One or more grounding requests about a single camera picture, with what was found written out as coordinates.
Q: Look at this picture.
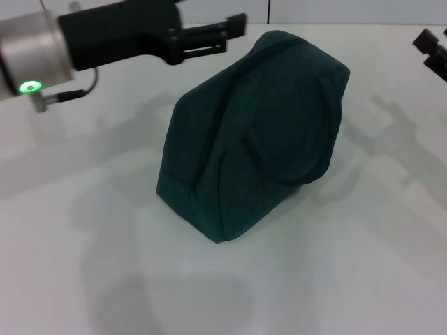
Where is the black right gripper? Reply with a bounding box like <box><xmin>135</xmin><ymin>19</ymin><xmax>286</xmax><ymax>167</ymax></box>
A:
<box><xmin>411</xmin><ymin>27</ymin><xmax>447</xmax><ymax>84</ymax></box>

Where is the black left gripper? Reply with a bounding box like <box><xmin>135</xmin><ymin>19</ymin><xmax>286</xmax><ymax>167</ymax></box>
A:
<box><xmin>57</xmin><ymin>0</ymin><xmax>249</xmax><ymax>71</ymax></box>

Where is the dark teal insulated lunch bag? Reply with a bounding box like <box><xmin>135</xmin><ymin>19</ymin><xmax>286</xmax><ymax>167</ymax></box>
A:
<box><xmin>155</xmin><ymin>29</ymin><xmax>351</xmax><ymax>245</ymax></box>

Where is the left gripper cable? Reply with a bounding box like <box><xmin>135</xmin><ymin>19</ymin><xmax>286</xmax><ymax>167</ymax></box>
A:
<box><xmin>33</xmin><ymin>65</ymin><xmax>101</xmax><ymax>113</ymax></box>

